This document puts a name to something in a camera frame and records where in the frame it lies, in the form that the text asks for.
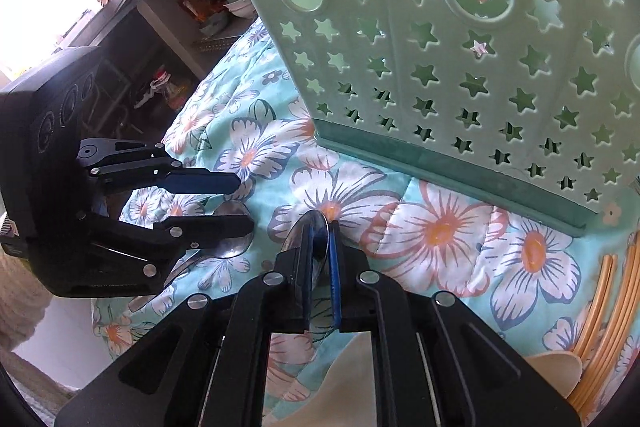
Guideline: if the bamboo chopstick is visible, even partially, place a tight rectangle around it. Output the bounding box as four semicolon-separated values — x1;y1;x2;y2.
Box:
573;254;617;364
570;232;639;419

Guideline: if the green star-perforated utensil holder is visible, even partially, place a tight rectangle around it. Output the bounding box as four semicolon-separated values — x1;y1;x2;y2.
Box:
252;0;639;235

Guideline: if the steel spoon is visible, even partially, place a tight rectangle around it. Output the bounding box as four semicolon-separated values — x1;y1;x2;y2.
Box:
278;209;332;333

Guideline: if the stack of bowls on shelf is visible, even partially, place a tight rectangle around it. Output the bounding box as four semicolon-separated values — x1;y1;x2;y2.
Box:
198;0;257;37

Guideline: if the cream shell-shaped plastic scoop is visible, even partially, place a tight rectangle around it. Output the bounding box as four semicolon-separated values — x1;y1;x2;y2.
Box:
264;333;582;426

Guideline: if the floral turquoise quilted cloth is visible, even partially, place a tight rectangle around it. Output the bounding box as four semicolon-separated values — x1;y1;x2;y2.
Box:
92;17;640;427

